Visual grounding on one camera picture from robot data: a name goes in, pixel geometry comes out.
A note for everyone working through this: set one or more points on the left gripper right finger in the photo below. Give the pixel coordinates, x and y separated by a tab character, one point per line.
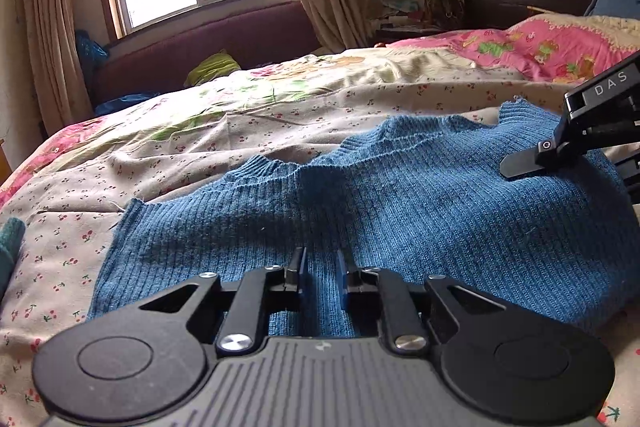
367	287

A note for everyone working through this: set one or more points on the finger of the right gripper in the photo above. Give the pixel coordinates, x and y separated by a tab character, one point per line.
545	156

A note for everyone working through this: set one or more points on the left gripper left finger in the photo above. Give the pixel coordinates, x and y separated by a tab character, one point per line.
270	286

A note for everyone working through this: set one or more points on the blue knit sweater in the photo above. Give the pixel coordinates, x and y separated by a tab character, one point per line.
416	195

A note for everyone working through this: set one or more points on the blue pillow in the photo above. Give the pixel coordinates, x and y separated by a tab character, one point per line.
614	8

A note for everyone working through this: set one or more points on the pink floral quilt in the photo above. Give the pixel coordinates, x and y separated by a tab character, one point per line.
540	46

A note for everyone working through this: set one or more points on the cherry print bed sheet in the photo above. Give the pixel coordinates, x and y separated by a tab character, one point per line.
61	257

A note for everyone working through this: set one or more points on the cluttered nightstand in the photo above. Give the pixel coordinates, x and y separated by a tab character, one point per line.
407	19

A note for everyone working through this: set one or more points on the yellow-green cloth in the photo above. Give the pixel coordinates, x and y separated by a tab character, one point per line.
220	64

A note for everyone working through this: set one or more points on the blue cloth on sofa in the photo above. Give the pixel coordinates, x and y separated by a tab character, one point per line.
123	102

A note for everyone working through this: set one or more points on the maroon sofa bench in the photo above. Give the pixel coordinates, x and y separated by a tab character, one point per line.
255	38

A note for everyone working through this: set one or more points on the teal folded garment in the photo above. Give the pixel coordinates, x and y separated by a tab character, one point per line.
11	237

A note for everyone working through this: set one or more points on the beige left curtain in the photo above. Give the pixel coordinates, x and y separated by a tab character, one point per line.
60	86

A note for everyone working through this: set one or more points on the dark blue cloth by window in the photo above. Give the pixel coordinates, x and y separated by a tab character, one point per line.
91	55

